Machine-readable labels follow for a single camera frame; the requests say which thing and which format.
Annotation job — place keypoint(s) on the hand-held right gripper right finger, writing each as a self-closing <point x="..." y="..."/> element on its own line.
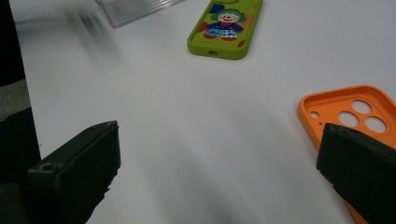
<point x="364" y="174"/>

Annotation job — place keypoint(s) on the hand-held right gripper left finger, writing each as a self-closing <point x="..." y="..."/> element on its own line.
<point x="74" y="168"/>

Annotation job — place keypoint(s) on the orange phone case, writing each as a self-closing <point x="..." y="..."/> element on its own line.
<point x="330" y="102"/>

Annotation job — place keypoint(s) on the clear plastic rack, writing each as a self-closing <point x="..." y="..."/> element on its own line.
<point x="130" y="11"/>

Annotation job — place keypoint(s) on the green cartoon phone case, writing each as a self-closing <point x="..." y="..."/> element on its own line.
<point x="224" y="31"/>

